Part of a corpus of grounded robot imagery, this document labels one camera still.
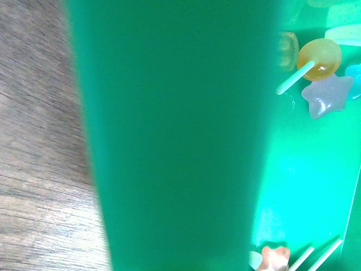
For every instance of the green candy bin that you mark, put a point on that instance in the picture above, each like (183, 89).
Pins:
(218, 128)

